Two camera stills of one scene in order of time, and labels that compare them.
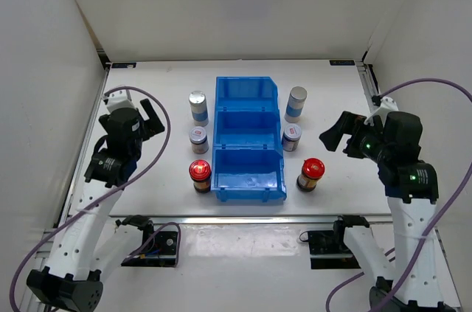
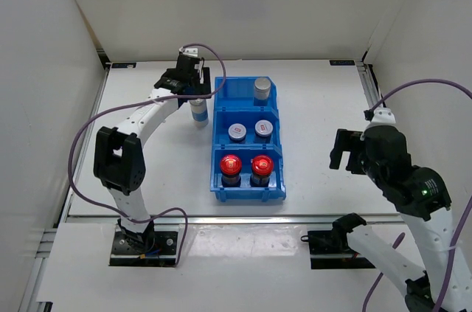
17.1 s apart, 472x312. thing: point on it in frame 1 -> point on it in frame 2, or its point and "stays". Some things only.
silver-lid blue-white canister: x=198 y=103 stays
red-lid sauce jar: x=200 y=172 -> x=231 y=166
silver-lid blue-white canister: x=296 y=102 -> x=262 y=88
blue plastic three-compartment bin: x=247 y=156 stays
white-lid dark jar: x=290 y=136 -> x=263 y=129
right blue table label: x=341 y=62 stays
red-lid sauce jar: x=312 y=170 -> x=262 y=167
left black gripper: x=153 y=125 -> x=202 y=88
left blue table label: x=123 y=65 stays
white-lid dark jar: x=198 y=139 -> x=237 y=133
